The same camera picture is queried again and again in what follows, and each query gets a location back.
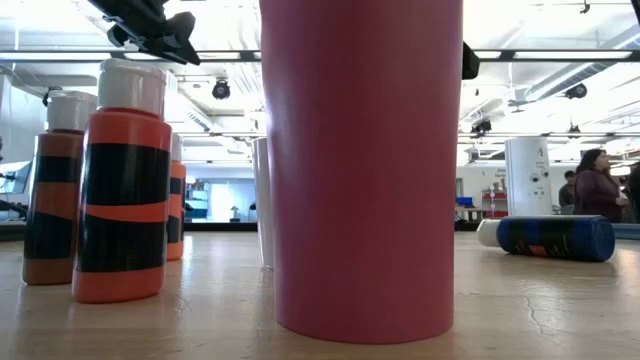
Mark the red parts shelf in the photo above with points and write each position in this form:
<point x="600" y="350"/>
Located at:
<point x="495" y="205"/>

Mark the burnt orange paint bottle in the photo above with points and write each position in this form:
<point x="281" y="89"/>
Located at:
<point x="50" y="200"/>

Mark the bright orange paint bottle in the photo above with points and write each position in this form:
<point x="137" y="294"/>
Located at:
<point x="177" y="175"/>

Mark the teal blue mat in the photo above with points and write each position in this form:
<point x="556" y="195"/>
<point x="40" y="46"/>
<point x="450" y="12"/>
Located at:
<point x="627" y="231"/>

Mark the black ceiling spotlight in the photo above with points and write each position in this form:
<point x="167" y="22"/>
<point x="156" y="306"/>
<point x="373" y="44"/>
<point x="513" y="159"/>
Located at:
<point x="220" y="89"/>
<point x="576" y="91"/>
<point x="481" y="126"/>

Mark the blue paint bottle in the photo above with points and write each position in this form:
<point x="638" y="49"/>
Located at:
<point x="560" y="237"/>

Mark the coral red paint bottle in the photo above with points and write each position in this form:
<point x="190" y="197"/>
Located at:
<point x="125" y="130"/>

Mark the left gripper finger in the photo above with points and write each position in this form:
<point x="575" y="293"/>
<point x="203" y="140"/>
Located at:
<point x="175" y="45"/>

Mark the white plastic bin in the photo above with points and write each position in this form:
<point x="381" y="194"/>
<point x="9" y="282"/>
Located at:
<point x="264" y="200"/>

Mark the white cylindrical machine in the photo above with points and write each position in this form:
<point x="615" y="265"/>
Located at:
<point x="527" y="175"/>

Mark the pink plastic cup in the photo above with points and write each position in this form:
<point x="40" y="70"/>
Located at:
<point x="360" y="200"/>

